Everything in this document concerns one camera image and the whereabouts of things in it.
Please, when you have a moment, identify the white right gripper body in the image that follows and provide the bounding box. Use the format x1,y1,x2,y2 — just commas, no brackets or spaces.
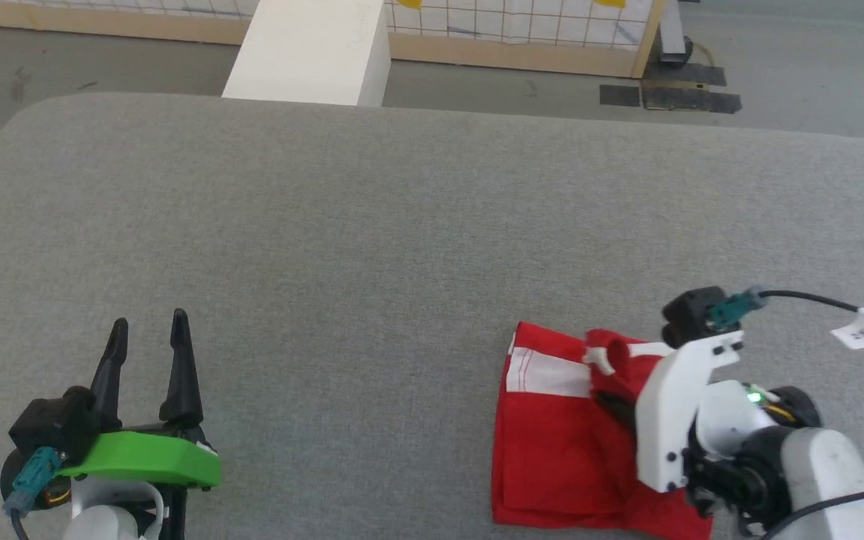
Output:
634,328,746,494

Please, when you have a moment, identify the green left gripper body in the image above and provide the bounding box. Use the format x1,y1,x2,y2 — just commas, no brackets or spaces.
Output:
57,424,224,492

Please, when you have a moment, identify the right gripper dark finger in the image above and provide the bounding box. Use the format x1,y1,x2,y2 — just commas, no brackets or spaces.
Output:
595,391,638,435

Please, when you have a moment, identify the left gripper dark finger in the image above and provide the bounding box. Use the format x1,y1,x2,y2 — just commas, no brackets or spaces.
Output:
88,317,130,437
159,307,206,426

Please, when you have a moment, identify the red garment with white trim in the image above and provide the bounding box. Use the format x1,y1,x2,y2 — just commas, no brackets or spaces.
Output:
490,321,714,540

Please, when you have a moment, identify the small black floor mat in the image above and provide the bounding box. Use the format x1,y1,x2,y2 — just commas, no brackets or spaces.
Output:
599,84,641,108

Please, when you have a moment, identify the large black floor mat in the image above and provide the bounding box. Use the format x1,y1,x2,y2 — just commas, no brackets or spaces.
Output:
640,86,743,115

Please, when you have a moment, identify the dark grey floor mat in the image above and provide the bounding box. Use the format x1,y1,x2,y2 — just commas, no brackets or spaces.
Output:
642,61,727,88

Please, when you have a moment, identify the white rectangular block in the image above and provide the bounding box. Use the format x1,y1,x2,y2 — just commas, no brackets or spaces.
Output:
221,0,392,107

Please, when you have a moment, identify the grey metal stand base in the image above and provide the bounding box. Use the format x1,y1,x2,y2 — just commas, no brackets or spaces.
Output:
657,0,695,67

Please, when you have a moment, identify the wooden framed white grid panel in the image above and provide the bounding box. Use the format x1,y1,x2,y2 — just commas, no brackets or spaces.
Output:
0,0,669,80

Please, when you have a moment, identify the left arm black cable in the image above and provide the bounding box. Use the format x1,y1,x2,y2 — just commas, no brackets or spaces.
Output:
3,448,62,540

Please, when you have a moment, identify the white cable label tag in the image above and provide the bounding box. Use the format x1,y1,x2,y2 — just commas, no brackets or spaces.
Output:
831,307,864,350

